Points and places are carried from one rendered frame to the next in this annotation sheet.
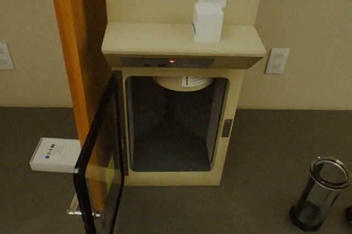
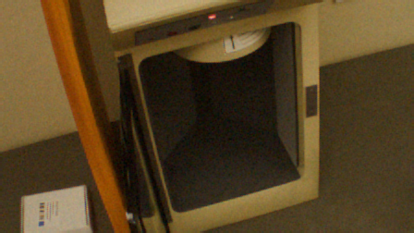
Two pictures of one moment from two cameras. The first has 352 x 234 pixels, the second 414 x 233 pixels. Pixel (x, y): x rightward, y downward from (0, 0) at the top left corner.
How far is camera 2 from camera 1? 0.14 m
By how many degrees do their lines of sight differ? 7
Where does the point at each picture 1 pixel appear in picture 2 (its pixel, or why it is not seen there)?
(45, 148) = (33, 211)
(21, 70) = not seen: outside the picture
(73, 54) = (67, 47)
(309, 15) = not seen: outside the picture
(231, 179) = (334, 183)
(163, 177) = (228, 210)
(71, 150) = (70, 206)
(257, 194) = (378, 192)
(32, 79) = not seen: outside the picture
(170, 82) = (206, 51)
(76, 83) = (76, 91)
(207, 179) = (298, 194)
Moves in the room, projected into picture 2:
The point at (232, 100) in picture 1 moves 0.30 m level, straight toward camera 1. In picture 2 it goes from (310, 54) to (330, 193)
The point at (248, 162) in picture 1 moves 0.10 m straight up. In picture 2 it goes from (351, 150) to (353, 115)
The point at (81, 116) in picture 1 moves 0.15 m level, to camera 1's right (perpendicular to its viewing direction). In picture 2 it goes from (91, 141) to (191, 121)
